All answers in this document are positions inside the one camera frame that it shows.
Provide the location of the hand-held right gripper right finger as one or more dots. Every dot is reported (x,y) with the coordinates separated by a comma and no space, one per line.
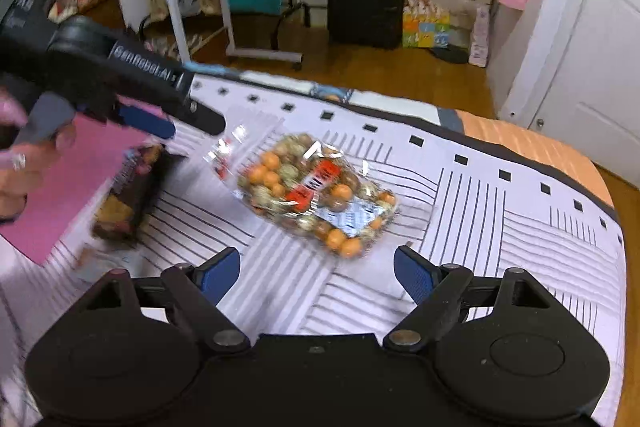
(416,277)

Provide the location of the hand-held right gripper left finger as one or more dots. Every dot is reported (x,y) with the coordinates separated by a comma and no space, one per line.
(220,274)

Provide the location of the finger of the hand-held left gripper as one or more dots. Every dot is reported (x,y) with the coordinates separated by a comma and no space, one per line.
(207,119)
(147,121)

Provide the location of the black snack packet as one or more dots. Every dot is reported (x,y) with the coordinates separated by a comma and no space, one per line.
(127,202)

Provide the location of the pink cardboard box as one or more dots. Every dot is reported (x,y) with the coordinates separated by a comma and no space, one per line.
(70,192)

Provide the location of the clear bag of coated nuts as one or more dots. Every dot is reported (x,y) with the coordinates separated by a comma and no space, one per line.
(300,187)

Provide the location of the white snack packet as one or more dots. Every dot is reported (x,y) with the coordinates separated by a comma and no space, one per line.
(102,264)

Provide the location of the person's left hand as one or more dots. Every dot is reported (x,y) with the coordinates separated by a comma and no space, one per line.
(30,177)

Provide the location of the striped white bed sheet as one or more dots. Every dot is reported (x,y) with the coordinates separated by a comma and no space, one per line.
(500,232)

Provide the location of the orange under sheet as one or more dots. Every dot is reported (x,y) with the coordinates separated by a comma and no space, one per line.
(540,157)

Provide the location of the black slippers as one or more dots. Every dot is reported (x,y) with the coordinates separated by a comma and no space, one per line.
(450,54)

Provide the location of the colourful gift bag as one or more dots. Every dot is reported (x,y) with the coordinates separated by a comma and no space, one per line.
(425,24)

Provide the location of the white printed plastic bag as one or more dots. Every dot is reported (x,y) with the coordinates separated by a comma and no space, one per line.
(480,39)

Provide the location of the white door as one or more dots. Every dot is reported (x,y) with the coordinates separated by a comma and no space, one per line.
(590,57)

